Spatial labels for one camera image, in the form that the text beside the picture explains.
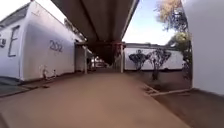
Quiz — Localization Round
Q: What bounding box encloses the plain white wall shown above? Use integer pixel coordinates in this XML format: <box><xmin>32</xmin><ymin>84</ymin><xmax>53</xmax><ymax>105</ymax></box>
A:
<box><xmin>181</xmin><ymin>0</ymin><xmax>224</xmax><ymax>98</ymax></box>

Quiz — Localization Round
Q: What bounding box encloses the white building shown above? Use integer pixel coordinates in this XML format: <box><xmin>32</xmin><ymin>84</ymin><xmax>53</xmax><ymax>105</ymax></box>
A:
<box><xmin>0</xmin><ymin>0</ymin><xmax>88</xmax><ymax>83</ymax></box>

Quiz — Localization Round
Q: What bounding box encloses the small dark tree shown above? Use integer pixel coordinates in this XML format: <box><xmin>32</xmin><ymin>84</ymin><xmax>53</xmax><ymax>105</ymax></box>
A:
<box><xmin>147</xmin><ymin>48</ymin><xmax>173</xmax><ymax>82</ymax></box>

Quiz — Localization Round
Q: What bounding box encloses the grey concrete path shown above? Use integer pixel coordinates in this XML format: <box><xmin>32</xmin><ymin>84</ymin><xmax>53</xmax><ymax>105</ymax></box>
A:
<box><xmin>0</xmin><ymin>70</ymin><xmax>192</xmax><ymax>128</ymax></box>

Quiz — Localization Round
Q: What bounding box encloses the tree with yellow leaves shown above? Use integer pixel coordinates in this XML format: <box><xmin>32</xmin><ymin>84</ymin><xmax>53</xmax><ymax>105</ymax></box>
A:
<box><xmin>154</xmin><ymin>0</ymin><xmax>193</xmax><ymax>81</ymax></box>

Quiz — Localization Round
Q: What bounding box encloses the white wall with dark mural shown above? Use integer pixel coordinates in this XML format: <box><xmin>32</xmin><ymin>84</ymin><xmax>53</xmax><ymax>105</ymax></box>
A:
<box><xmin>123</xmin><ymin>42</ymin><xmax>186</xmax><ymax>72</ymax></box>

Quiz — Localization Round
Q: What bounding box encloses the dark walkway canopy roof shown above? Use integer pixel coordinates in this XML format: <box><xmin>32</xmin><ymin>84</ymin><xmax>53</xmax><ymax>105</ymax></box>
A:
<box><xmin>50</xmin><ymin>0</ymin><xmax>141</xmax><ymax>75</ymax></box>

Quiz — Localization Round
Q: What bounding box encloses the pale kerb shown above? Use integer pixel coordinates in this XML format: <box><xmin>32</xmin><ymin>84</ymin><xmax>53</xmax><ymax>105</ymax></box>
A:
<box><xmin>142</xmin><ymin>82</ymin><xmax>193</xmax><ymax>98</ymax></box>

